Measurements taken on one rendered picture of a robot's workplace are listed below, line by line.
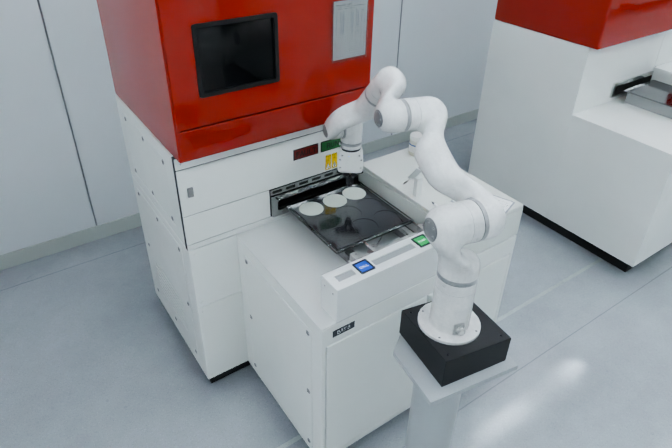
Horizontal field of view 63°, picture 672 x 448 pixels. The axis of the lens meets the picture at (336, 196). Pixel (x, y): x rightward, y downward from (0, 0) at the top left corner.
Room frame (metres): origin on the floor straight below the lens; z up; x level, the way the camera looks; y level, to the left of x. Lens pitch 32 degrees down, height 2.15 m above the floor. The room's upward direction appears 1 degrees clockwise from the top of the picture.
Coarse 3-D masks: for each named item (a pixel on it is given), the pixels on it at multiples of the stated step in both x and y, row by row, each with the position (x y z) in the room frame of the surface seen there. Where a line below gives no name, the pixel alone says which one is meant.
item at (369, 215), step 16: (336, 192) 2.00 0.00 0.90; (368, 192) 2.00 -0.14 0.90; (336, 208) 1.88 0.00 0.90; (352, 208) 1.88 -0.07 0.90; (368, 208) 1.88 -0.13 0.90; (384, 208) 1.88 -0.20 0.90; (320, 224) 1.76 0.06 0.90; (336, 224) 1.76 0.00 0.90; (352, 224) 1.77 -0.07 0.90; (368, 224) 1.77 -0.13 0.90; (384, 224) 1.77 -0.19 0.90; (336, 240) 1.66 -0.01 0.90; (352, 240) 1.66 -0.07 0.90
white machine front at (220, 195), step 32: (320, 128) 2.03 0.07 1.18; (192, 160) 1.71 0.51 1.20; (224, 160) 1.78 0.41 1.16; (256, 160) 1.86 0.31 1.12; (288, 160) 1.94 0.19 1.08; (320, 160) 2.03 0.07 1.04; (192, 192) 1.70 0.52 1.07; (224, 192) 1.77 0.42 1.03; (256, 192) 1.85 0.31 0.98; (320, 192) 2.04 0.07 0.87; (192, 224) 1.69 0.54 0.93; (224, 224) 1.77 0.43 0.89; (256, 224) 1.85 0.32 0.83
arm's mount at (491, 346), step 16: (416, 320) 1.23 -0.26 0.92; (480, 320) 1.25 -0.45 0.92; (416, 336) 1.20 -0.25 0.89; (480, 336) 1.17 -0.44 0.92; (496, 336) 1.18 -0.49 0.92; (416, 352) 1.19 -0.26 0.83; (432, 352) 1.12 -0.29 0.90; (448, 352) 1.10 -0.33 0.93; (464, 352) 1.11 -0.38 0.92; (480, 352) 1.12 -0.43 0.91; (496, 352) 1.15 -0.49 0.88; (432, 368) 1.11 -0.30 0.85; (448, 368) 1.07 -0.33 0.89; (464, 368) 1.10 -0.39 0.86; (480, 368) 1.13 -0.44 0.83
